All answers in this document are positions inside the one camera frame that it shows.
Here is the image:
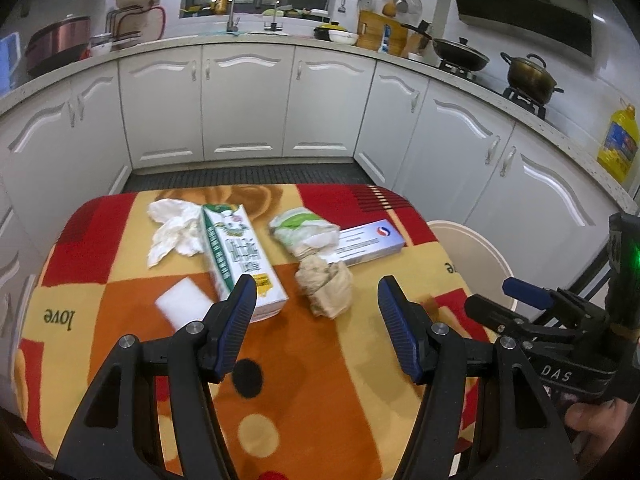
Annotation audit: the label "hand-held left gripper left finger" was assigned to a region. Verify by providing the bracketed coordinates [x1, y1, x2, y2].
[54, 274, 258, 480]

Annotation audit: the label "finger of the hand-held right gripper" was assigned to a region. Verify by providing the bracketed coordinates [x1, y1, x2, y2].
[502, 276, 608, 323]
[464, 294, 566, 348]

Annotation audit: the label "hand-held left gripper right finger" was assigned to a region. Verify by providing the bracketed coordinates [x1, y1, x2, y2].
[377, 275, 583, 480]

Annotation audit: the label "green white drink carton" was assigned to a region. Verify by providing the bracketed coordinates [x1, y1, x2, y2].
[200, 203, 290, 323]

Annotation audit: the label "white foam sponge block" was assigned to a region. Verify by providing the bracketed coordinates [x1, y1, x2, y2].
[154, 280, 221, 331]

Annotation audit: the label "cream plastic bin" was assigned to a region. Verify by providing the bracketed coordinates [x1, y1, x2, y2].
[426, 220, 518, 311]

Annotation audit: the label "brown paper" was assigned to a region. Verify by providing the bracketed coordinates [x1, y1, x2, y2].
[295, 255, 353, 318]

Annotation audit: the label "blue white toothpaste box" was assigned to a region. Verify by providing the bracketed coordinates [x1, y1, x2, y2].
[320, 220, 407, 267]

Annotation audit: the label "green white bag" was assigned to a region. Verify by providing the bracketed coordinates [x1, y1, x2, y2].
[269, 208, 342, 261]

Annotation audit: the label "white tissue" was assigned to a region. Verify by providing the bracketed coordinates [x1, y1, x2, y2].
[146, 199, 206, 268]

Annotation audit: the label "person's right hand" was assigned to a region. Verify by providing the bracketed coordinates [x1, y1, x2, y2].
[565, 397, 638, 456]

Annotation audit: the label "red yellow printed blanket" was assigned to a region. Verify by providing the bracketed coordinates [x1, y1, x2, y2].
[15, 183, 506, 480]

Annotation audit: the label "yellow cooking oil bottle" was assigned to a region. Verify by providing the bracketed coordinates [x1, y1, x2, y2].
[596, 100, 640, 184]

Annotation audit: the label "gas stove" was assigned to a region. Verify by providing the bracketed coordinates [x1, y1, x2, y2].
[437, 60, 551, 120]

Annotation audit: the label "brass cooking pot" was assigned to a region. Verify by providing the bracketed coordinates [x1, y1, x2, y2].
[500, 53, 565, 93]

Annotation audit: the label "white lower kitchen cabinets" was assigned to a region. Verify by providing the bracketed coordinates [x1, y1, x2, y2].
[0, 40, 636, 321]

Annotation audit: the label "black wok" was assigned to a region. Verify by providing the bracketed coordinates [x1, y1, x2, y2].
[400, 22, 491, 72]

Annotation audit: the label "black range hood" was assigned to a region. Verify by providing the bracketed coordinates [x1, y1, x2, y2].
[434, 0, 596, 58]

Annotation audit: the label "steel sink faucet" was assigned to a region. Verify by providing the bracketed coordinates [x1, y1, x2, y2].
[202, 0, 241, 33]

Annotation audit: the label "wooden cutting board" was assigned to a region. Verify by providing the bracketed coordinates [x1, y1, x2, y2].
[357, 10, 401, 51]

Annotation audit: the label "yellow lidded pot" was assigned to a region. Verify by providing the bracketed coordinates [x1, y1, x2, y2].
[314, 21, 348, 41]

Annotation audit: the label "red brown rice cooker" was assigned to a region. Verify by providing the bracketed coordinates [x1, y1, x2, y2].
[25, 15, 93, 76]

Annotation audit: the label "blue electric kettle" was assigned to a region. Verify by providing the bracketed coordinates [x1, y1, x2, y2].
[0, 31, 22, 93]

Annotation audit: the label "red wire dish rack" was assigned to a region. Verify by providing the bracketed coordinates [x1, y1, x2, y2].
[105, 4, 166, 50]

